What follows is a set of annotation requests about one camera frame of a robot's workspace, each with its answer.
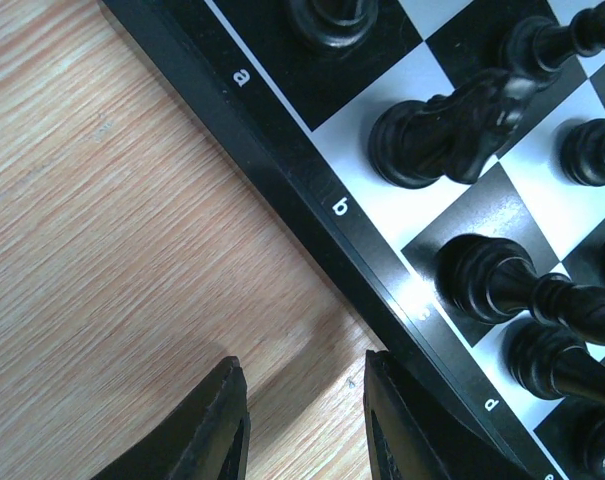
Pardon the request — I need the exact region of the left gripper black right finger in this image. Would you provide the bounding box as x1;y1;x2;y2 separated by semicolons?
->
363;350;531;479

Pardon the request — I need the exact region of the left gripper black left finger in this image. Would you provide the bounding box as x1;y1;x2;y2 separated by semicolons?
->
94;356;251;479

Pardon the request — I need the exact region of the black white chess board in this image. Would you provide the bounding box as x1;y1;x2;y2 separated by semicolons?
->
102;1;605;479

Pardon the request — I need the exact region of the black queen chess piece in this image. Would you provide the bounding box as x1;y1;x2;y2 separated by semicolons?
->
506;322;605;407

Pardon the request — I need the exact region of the black bishop chess piece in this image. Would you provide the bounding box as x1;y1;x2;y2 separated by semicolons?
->
436;234;605;346

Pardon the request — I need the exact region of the black knight chess piece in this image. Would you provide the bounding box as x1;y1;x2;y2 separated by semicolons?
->
367;68;537;189

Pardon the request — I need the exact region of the black pawn chess piece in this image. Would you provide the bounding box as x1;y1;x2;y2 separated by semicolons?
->
499;1;605;91

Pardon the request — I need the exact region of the black rook chess piece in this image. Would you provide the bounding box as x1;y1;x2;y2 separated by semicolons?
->
284;0;379;53

